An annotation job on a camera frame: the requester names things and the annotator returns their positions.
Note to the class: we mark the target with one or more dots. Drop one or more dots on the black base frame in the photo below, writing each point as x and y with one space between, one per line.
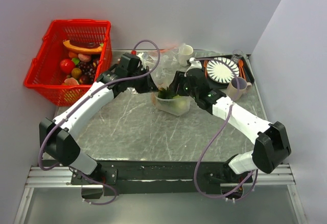
148 177

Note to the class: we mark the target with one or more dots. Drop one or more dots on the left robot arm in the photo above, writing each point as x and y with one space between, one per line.
58 136

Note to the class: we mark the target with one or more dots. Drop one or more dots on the orange fork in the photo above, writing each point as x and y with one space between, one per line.
205 67

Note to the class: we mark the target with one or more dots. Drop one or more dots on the orange spoon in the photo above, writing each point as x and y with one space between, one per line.
241 68

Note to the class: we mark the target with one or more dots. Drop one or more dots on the black tray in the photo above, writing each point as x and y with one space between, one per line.
248 73

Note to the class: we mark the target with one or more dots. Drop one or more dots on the crumpled clear bag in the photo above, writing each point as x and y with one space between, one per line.
168 58

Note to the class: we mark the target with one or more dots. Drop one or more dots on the toy pineapple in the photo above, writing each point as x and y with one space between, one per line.
166 93

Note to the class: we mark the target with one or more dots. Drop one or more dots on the clear glass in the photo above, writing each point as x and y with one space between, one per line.
236 56

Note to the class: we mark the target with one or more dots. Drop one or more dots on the toy green cabbage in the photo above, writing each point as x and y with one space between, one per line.
181 103

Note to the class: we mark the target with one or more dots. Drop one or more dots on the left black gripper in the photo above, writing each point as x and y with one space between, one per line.
149 86

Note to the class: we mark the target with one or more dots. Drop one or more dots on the polka dot zip bag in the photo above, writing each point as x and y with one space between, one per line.
162 104

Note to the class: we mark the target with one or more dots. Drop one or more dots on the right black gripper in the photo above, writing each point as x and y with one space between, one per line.
180 77

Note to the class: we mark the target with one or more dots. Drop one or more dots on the red plastic basket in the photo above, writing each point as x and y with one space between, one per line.
72 55

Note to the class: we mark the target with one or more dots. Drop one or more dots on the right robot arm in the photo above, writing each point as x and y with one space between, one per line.
270 140

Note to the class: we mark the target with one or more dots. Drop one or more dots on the beige purple mug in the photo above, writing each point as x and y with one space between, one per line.
237 87

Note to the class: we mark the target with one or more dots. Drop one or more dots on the toy grapes bunch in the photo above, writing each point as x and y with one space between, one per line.
89 68

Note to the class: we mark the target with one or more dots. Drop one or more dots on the toy peach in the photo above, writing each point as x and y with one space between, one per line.
84 57

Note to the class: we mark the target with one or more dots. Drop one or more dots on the toy papaya slice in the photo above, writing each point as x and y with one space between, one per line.
83 47

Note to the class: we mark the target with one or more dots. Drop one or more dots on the toy red apple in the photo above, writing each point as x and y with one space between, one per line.
66 66

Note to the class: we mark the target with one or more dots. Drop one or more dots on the striped white plate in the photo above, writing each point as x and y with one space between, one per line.
222 70

